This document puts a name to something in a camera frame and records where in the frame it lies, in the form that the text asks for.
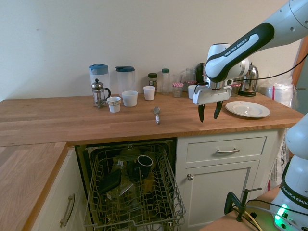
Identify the wide white ceramic cup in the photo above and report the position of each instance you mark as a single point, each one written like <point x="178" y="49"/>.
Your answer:
<point x="130" y="98"/>

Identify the tall black container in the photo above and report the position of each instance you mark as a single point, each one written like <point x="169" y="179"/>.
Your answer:
<point x="200" y="72"/>

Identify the dark lid spice jar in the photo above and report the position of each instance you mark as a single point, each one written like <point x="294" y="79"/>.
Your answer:
<point x="152" y="80"/>

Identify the stainless steel kettle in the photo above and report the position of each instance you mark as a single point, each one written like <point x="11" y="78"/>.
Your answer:
<point x="251" y="81"/>

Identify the dishwasher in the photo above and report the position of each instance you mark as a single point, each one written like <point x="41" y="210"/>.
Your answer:
<point x="83" y="156"/>

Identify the printed clear plastic bag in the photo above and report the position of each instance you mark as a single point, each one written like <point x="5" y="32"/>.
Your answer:
<point x="279" y="158"/>

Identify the white dinner plate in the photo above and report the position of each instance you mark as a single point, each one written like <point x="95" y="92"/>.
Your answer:
<point x="247" y="109"/>

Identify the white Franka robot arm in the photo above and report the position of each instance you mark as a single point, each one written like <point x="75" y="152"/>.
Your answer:
<point x="240" y="48"/>

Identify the red checked lid jar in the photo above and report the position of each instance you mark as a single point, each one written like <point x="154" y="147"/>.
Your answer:
<point x="177" y="90"/>
<point x="235" y="91"/>
<point x="191" y="83"/>

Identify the clear glass jar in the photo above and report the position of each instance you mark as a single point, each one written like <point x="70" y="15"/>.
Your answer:
<point x="190" y="74"/>

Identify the cream drawer front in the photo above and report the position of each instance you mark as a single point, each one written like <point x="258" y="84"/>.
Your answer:
<point x="250" y="146"/>

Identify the clear drinking glass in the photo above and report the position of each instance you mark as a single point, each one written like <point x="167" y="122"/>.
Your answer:
<point x="177" y="78"/>

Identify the glass French press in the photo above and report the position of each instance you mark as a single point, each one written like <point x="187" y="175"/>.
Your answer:
<point x="98" y="92"/>

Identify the tall white ceramic cup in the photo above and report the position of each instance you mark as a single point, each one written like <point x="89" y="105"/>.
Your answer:
<point x="190" y="91"/>
<point x="149" y="93"/>

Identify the metal cabinet knob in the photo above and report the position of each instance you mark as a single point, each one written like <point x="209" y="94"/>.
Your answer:
<point x="190" y="177"/>

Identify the dark teal lid pitcher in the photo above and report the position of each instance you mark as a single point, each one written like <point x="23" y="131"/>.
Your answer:
<point x="125" y="79"/>

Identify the small patterned paper cup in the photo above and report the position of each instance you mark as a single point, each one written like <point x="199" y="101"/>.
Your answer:
<point x="113" y="104"/>

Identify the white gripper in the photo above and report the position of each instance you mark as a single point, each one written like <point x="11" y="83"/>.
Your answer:
<point x="211" y="95"/>

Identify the black metal clamp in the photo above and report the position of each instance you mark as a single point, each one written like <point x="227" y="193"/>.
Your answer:
<point x="228" y="201"/>

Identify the cream cabinet door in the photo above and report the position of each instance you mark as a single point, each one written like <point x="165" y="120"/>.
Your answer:
<point x="216" y="197"/>

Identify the green cap clear bottle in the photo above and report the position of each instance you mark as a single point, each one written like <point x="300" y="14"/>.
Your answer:
<point x="165" y="81"/>

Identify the black mug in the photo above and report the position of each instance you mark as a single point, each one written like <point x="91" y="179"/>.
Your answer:
<point x="144" y="164"/>

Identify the light blue lid pitcher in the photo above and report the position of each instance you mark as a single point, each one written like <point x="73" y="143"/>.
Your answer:
<point x="98" y="72"/>

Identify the black square container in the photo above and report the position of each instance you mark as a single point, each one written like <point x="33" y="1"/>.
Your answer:
<point x="110" y="182"/>

